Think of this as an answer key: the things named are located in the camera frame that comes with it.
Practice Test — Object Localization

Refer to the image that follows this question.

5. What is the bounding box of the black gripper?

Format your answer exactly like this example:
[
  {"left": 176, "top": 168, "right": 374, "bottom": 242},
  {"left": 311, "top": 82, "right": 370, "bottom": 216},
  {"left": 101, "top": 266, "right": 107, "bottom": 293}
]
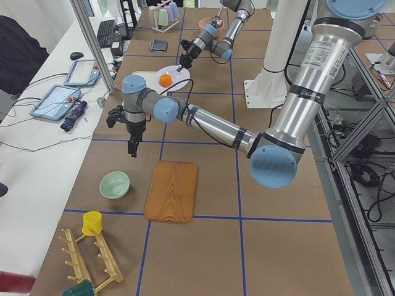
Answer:
[
  {"left": 179, "top": 43, "right": 201, "bottom": 69},
  {"left": 126, "top": 120, "right": 146, "bottom": 157}
]

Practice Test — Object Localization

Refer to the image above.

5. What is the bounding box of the light green bowl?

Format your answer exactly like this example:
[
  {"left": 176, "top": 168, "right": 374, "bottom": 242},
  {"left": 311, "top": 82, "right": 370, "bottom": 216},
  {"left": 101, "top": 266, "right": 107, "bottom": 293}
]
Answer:
[{"left": 99, "top": 171, "right": 130, "bottom": 199}]

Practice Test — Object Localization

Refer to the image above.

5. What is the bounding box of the small metal clamp foot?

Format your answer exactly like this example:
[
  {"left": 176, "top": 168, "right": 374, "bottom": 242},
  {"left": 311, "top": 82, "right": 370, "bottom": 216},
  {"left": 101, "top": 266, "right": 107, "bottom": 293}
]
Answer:
[{"left": 96, "top": 97, "right": 106, "bottom": 108}]

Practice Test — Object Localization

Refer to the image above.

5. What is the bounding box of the wooden mug rack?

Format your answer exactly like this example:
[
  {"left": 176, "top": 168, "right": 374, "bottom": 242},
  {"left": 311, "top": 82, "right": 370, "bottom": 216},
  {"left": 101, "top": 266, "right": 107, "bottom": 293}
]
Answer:
[{"left": 58, "top": 228, "right": 125, "bottom": 295}]

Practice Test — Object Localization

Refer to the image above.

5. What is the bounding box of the brown wooden cutting board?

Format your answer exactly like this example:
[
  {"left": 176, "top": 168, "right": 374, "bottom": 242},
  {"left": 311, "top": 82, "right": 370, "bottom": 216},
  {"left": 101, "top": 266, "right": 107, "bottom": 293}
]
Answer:
[{"left": 144, "top": 161, "right": 198, "bottom": 224}]

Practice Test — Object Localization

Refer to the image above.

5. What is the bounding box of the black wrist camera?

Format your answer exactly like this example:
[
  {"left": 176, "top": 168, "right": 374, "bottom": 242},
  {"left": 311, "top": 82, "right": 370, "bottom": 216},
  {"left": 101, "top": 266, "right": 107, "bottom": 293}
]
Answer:
[
  {"left": 180, "top": 39, "right": 193, "bottom": 52},
  {"left": 106, "top": 105, "right": 125, "bottom": 128}
]

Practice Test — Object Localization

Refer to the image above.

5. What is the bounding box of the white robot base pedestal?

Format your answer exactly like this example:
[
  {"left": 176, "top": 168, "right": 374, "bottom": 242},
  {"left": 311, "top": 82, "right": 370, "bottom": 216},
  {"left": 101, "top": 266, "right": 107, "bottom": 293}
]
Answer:
[{"left": 244, "top": 1, "right": 315, "bottom": 109}]

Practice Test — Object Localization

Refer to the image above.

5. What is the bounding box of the lilac hanging cup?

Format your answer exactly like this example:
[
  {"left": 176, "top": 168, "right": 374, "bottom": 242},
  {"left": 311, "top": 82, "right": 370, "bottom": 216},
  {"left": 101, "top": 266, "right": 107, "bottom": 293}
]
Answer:
[{"left": 169, "top": 1, "right": 179, "bottom": 19}]

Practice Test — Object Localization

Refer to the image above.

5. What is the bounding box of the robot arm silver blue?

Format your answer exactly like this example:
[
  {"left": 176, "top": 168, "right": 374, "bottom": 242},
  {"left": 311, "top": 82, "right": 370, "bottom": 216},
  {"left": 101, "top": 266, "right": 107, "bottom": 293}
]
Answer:
[
  {"left": 122, "top": 1, "right": 385, "bottom": 189},
  {"left": 177, "top": 0, "right": 255, "bottom": 72}
]

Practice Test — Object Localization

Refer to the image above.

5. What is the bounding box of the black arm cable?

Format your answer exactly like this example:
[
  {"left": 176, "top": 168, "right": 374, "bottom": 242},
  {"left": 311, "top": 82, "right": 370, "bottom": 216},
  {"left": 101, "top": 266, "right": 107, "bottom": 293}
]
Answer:
[{"left": 168, "top": 78, "right": 247, "bottom": 149}]

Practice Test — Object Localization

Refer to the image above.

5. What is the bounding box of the white cup rack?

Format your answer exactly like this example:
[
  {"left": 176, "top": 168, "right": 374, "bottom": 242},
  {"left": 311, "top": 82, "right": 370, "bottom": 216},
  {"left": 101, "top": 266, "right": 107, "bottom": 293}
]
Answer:
[{"left": 149, "top": 0, "right": 180, "bottom": 33}]

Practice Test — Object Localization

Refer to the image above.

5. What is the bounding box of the light green hanging cup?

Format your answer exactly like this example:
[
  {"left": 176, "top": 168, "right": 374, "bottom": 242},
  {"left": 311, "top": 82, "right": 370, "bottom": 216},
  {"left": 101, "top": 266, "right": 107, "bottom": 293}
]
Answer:
[{"left": 158, "top": 9, "right": 168, "bottom": 27}]

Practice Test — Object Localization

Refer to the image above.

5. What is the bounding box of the near teach pendant tablet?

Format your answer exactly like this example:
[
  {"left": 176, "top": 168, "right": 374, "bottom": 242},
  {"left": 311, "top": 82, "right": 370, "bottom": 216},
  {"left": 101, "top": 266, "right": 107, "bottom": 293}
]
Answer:
[{"left": 30, "top": 84, "right": 81, "bottom": 121}]

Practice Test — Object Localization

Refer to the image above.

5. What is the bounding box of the white round plate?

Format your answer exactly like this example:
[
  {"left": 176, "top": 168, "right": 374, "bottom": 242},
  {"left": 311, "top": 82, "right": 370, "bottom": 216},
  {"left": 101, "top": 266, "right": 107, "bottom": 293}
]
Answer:
[{"left": 157, "top": 65, "right": 190, "bottom": 91}]

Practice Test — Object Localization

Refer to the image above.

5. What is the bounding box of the orange mandarin fruit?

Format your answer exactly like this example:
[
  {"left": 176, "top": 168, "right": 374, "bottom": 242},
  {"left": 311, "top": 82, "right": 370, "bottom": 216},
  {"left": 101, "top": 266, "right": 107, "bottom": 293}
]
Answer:
[{"left": 159, "top": 73, "right": 172, "bottom": 88}]

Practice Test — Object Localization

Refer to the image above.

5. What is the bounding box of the aluminium frame post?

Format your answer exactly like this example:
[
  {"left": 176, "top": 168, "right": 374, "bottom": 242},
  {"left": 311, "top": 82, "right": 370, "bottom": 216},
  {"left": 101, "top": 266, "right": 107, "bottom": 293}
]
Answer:
[{"left": 70, "top": 0, "right": 115, "bottom": 94}]

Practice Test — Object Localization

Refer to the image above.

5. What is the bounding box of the metal pot with yellow item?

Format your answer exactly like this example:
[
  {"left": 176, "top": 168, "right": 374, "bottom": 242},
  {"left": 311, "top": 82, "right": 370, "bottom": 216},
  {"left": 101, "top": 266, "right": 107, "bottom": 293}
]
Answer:
[{"left": 363, "top": 13, "right": 384, "bottom": 39}]

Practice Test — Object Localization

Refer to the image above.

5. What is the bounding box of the aluminium side frame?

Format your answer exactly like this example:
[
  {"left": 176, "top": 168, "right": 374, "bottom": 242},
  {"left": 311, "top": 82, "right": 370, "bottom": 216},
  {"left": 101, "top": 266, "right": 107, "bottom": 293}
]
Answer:
[{"left": 296, "top": 30, "right": 395, "bottom": 296}]

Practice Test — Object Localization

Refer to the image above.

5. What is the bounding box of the teach pendant tablet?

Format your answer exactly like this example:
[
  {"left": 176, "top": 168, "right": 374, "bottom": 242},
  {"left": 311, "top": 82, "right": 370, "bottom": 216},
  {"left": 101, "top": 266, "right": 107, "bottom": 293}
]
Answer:
[
  {"left": 64, "top": 60, "right": 100, "bottom": 87},
  {"left": 30, "top": 84, "right": 81, "bottom": 121}
]

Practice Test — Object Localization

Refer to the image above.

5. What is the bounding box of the metal scoop in bowl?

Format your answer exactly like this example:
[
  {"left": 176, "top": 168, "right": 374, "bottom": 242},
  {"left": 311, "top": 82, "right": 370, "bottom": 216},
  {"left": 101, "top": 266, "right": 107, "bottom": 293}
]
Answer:
[{"left": 210, "top": 6, "right": 224, "bottom": 28}]

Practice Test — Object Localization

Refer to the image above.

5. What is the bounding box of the red cup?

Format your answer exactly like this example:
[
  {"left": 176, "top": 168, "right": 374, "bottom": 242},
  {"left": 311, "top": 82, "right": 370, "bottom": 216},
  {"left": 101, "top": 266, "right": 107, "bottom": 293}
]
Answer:
[{"left": 1, "top": 271, "right": 36, "bottom": 294}]

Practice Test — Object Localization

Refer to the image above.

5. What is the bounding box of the cream bear print tray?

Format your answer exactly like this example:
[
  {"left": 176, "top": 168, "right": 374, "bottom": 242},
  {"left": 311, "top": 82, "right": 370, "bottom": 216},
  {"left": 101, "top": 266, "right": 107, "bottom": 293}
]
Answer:
[{"left": 133, "top": 71, "right": 166, "bottom": 93}]

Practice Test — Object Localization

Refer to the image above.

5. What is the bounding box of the navy folded umbrella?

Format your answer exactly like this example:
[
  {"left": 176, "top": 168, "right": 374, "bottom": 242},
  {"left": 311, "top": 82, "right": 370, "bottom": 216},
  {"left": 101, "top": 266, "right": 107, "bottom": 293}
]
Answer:
[{"left": 60, "top": 101, "right": 88, "bottom": 132}]

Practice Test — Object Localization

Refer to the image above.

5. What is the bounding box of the grey folded cloth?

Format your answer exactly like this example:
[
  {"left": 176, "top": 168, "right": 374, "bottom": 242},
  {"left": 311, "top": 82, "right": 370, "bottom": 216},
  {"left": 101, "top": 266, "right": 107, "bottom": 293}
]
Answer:
[{"left": 149, "top": 39, "right": 168, "bottom": 52}]

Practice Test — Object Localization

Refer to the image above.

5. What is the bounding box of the black keyboard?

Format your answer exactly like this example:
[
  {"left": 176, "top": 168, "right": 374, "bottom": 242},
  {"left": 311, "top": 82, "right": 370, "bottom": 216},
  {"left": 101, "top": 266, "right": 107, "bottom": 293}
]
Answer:
[{"left": 96, "top": 19, "right": 115, "bottom": 48}]

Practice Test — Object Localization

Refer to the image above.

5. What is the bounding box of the black computer mouse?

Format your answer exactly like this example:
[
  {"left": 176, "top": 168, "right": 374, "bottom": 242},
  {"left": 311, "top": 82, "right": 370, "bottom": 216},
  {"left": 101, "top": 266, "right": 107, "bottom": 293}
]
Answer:
[{"left": 70, "top": 52, "right": 84, "bottom": 60}]

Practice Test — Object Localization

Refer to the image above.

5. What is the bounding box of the person in black sweater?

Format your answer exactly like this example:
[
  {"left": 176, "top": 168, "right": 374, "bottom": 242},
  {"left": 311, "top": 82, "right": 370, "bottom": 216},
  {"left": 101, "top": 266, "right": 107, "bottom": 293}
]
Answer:
[{"left": 1, "top": 15, "right": 49, "bottom": 95}]

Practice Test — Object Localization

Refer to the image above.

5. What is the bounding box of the dark green cup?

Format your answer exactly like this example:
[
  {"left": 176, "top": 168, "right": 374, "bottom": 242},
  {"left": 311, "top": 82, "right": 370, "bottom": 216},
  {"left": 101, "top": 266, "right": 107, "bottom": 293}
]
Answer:
[{"left": 62, "top": 279, "right": 95, "bottom": 296}]

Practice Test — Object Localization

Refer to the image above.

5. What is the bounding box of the yellow cup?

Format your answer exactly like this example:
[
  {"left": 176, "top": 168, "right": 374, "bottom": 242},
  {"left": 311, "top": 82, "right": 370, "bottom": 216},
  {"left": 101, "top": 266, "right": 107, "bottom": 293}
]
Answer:
[{"left": 81, "top": 211, "right": 103, "bottom": 236}]

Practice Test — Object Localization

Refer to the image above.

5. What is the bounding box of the far teach pendant tablet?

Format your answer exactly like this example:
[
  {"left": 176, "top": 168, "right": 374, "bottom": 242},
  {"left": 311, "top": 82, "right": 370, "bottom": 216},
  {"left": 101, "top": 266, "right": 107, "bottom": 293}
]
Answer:
[{"left": 64, "top": 60, "right": 100, "bottom": 87}]

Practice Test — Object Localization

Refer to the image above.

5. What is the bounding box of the small black box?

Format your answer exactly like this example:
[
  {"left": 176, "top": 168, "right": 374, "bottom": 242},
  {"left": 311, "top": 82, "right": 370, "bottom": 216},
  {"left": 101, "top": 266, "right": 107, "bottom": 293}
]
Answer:
[{"left": 110, "top": 41, "right": 123, "bottom": 57}]

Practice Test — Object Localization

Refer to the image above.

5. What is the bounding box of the pink bowl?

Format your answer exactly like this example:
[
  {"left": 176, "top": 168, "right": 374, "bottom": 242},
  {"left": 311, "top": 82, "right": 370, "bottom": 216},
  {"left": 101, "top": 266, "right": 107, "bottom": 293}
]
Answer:
[{"left": 199, "top": 18, "right": 225, "bottom": 38}]

